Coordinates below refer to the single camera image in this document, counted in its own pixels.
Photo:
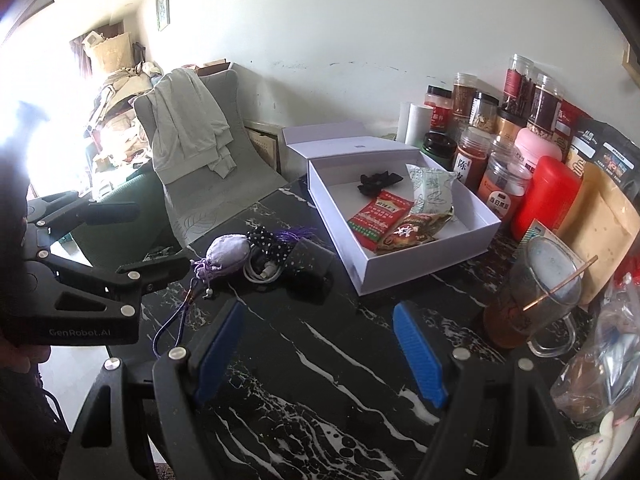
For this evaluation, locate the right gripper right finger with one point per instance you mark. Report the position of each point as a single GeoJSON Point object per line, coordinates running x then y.
{"type": "Point", "coordinates": [527, 438]}

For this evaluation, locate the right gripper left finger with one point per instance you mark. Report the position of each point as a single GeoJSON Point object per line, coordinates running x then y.
{"type": "Point", "coordinates": [110, 439]}

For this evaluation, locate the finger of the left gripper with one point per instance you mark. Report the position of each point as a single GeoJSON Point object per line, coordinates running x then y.
{"type": "Point", "coordinates": [68, 210]}
{"type": "Point", "coordinates": [145, 274]}

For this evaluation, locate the lavender drawstring pouch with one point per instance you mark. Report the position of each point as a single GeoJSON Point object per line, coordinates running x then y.
{"type": "Point", "coordinates": [224, 256]}

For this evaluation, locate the dark transparent plastic box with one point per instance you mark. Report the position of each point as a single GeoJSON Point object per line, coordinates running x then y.
{"type": "Point", "coordinates": [308, 275]}

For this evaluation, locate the brown nut snack packet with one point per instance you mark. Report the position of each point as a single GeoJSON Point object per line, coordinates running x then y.
{"type": "Point", "coordinates": [411, 231]}

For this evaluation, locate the red snack sachet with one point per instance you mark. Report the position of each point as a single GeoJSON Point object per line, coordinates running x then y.
{"type": "Point", "coordinates": [376, 218]}

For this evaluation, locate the green white snack packet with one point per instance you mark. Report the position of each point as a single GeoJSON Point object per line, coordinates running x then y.
{"type": "Point", "coordinates": [432, 193]}

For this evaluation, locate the black hair clip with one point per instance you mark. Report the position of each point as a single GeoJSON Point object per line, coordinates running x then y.
{"type": "Point", "coordinates": [371, 186]}

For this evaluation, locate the black polka dot scrunchie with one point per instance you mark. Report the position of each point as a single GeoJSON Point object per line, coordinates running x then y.
{"type": "Point", "coordinates": [277, 245]}

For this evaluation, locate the person's left hand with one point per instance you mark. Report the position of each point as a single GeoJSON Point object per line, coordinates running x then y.
{"type": "Point", "coordinates": [20, 365]}

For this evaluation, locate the grey chair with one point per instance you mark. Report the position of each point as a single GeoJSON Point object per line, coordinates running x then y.
{"type": "Point", "coordinates": [174, 216]}

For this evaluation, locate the white plush toy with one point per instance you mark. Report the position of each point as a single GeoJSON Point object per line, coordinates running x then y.
{"type": "Point", "coordinates": [595, 455]}

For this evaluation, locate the clear plastic bag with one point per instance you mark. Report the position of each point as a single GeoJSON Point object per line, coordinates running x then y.
{"type": "Point", "coordinates": [603, 377]}

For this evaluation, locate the glass mug with tea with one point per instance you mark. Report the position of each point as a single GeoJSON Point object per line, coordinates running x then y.
{"type": "Point", "coordinates": [542, 287]}

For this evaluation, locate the grey cloth on chair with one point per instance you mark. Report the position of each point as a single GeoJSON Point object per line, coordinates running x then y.
{"type": "Point", "coordinates": [191, 131]}

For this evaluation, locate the green white medicine box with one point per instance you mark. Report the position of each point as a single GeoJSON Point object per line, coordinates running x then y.
{"type": "Point", "coordinates": [537, 229]}

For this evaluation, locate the kraft paper pouch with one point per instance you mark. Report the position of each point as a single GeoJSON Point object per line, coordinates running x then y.
{"type": "Point", "coordinates": [601, 222]}

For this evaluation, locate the white open gift box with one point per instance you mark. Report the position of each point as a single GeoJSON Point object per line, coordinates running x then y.
{"type": "Point", "coordinates": [337, 155]}

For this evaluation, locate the red cylindrical canister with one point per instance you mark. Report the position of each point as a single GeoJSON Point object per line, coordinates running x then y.
{"type": "Point", "coordinates": [550, 194]}

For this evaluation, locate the orange label clear jar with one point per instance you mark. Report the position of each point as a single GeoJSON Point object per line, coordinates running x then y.
{"type": "Point", "coordinates": [503, 186]}

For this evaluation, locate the pink lidded jar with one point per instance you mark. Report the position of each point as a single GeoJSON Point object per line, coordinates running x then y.
{"type": "Point", "coordinates": [533, 147]}

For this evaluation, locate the dried peel jar white label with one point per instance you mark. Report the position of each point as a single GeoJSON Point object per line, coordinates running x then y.
{"type": "Point", "coordinates": [473, 149]}

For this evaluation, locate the green jar black lid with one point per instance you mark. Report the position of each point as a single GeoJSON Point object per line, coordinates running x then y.
{"type": "Point", "coordinates": [441, 148]}

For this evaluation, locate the black printed food bag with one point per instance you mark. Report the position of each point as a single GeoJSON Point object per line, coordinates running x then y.
{"type": "Point", "coordinates": [603, 146]}

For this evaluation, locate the tan jar black lid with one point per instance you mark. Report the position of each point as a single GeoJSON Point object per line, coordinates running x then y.
{"type": "Point", "coordinates": [508, 126]}

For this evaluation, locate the clear jar sliced herbs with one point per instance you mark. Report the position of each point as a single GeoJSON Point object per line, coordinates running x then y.
{"type": "Point", "coordinates": [484, 110]}

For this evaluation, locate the red foil bag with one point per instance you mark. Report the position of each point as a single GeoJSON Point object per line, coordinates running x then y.
{"type": "Point", "coordinates": [566, 125]}

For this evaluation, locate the tall jar maroon label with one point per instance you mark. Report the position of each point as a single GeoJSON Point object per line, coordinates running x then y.
{"type": "Point", "coordinates": [545, 108]}

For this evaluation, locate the red spice jar black lid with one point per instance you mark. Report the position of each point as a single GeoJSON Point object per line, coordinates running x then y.
{"type": "Point", "coordinates": [440, 100]}

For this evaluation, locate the brown powder tall jar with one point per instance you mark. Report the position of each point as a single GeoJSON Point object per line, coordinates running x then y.
{"type": "Point", "coordinates": [463, 94]}

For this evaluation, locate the tall jar dark red label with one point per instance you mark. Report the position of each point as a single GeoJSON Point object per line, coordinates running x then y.
{"type": "Point", "coordinates": [518, 86]}

